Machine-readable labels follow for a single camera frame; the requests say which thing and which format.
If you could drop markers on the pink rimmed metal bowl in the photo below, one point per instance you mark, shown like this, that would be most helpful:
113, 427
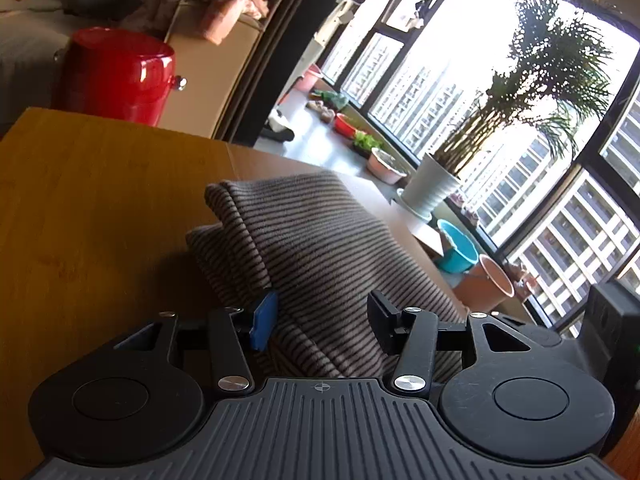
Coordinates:
385, 167

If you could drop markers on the pink bucket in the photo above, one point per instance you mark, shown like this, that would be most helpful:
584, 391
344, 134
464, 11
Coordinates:
309, 79

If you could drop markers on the small green plant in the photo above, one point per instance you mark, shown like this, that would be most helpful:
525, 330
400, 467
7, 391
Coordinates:
332, 99

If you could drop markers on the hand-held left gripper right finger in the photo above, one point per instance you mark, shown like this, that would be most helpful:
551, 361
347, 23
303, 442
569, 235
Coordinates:
384, 325

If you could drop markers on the red glossy bin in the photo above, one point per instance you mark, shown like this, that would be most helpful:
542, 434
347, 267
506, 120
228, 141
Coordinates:
115, 75

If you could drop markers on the white stick vacuum cleaner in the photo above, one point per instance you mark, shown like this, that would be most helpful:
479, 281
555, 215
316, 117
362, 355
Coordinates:
332, 25

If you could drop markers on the tray of green seedlings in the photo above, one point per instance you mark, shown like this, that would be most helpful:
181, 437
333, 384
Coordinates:
367, 142

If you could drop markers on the grey striped sweater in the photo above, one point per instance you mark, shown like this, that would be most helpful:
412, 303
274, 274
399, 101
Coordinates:
320, 260

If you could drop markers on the pink checked cloth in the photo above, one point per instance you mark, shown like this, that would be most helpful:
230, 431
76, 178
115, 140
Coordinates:
215, 0

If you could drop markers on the blue plastic basin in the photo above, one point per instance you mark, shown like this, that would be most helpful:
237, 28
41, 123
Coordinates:
457, 250

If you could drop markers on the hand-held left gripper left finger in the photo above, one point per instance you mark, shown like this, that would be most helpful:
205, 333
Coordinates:
264, 320

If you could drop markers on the pink plant pot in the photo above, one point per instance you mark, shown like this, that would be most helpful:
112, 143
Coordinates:
487, 282

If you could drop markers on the green palm plant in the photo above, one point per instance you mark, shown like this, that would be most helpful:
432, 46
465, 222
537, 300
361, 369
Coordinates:
555, 70

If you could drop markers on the black and white object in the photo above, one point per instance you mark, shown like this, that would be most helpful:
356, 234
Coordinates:
279, 125

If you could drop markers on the red bowl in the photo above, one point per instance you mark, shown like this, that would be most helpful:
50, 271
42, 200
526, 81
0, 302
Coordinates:
344, 125

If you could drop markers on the white plant pot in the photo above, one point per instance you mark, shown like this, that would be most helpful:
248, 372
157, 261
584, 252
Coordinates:
427, 187

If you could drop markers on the grey sofa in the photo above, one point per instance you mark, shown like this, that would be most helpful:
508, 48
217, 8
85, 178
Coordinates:
25, 45

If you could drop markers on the cardboard box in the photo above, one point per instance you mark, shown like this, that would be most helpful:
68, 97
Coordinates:
210, 80

